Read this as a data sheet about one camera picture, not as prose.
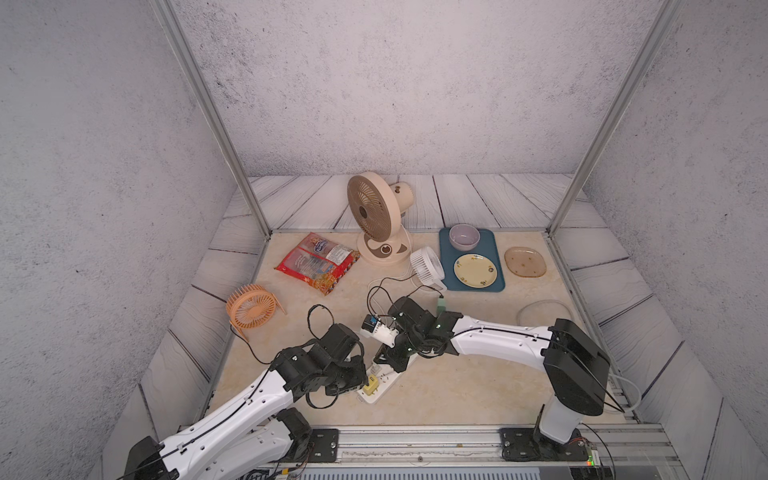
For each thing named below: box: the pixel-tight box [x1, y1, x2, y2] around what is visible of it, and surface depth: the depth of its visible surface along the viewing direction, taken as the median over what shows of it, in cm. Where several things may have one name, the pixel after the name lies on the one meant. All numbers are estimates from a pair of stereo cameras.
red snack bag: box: [274, 232, 361, 296], surface depth 109 cm
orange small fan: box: [226, 283, 287, 342], surface depth 90 cm
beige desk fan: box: [347, 171, 415, 265], surface depth 101 cm
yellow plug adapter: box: [363, 375, 379, 396], surface depth 79 cm
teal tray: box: [439, 228, 506, 292], surface depth 110 cm
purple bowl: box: [449, 223, 481, 251], surface depth 114 cm
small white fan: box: [410, 246, 448, 292], surface depth 98 cm
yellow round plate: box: [453, 253, 498, 289], surface depth 110 cm
